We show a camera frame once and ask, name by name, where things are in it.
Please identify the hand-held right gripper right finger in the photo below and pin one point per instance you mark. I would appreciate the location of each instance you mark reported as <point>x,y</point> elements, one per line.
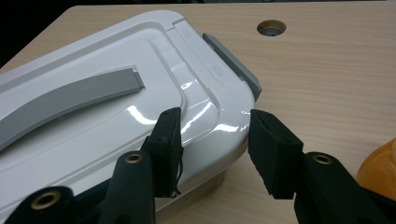
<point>275,155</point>

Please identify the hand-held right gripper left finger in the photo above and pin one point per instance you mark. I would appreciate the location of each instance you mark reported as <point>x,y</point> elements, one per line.
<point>166,155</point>

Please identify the clear plastic storage box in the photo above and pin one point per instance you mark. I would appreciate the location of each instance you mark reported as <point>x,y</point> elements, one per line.
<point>233,65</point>

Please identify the orange plush toy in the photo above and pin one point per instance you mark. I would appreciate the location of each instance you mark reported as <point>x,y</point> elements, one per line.
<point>378,171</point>

